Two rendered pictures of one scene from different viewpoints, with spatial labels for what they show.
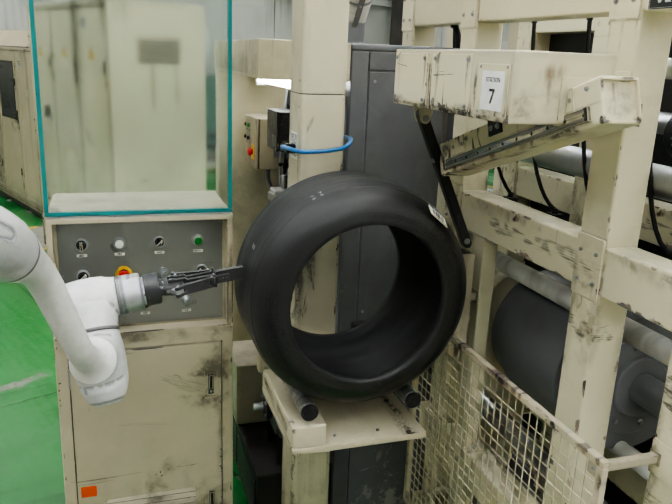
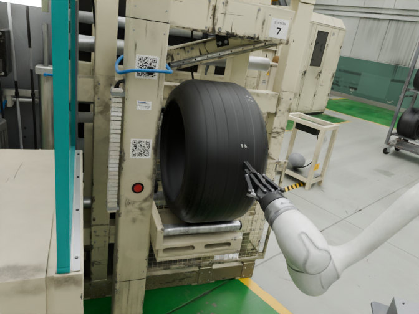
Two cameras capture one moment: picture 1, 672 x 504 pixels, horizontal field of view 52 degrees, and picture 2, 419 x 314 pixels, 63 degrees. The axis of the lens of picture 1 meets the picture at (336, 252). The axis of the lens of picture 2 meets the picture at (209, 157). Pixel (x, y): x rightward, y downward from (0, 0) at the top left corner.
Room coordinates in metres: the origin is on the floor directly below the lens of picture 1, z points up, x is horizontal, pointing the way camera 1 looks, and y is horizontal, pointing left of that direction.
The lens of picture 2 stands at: (1.80, 1.29, 1.66)
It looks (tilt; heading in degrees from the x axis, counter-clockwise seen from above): 21 degrees down; 266
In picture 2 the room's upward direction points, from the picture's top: 9 degrees clockwise
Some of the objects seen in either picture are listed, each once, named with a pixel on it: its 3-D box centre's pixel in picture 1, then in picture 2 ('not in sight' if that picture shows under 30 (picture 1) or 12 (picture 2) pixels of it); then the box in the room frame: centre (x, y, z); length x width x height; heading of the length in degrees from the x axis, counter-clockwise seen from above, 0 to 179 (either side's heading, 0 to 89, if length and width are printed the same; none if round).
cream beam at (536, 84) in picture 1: (487, 82); (221, 17); (1.73, -0.35, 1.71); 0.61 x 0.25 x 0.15; 18
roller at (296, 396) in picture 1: (292, 382); (201, 227); (1.71, 0.10, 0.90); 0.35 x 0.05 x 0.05; 18
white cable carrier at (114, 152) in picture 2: not in sight; (115, 152); (2.07, 0.13, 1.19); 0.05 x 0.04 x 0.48; 108
